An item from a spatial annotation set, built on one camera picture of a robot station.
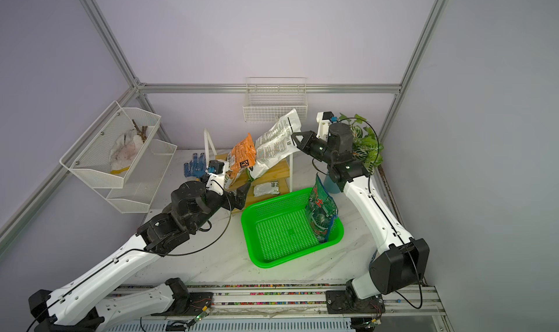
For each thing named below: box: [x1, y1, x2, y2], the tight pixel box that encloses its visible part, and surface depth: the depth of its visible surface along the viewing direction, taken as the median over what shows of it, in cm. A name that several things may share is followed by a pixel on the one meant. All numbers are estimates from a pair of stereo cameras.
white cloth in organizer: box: [109, 128, 145, 175], surface depth 80 cm
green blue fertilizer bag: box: [306, 171, 339, 244], surface depth 80 cm
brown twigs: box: [131, 119, 148, 144], surface depth 87 cm
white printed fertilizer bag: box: [248, 108, 302, 180], surface depth 78 cm
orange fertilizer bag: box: [226, 132, 257, 180], surface depth 77 cm
